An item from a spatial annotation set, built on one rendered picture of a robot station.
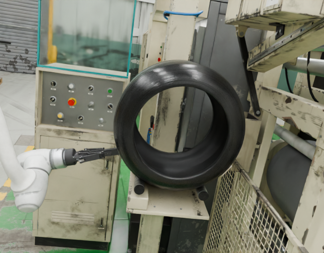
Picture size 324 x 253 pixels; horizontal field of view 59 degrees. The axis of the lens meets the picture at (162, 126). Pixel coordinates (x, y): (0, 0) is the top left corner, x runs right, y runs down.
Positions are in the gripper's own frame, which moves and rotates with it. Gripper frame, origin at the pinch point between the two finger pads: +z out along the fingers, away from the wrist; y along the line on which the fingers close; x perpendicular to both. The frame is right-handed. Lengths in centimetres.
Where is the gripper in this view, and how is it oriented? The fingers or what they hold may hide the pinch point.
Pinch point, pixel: (112, 151)
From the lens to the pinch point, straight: 131.0
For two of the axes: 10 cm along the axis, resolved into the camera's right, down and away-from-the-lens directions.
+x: 1.1, 9.5, 2.8
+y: -0.6, -2.7, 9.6
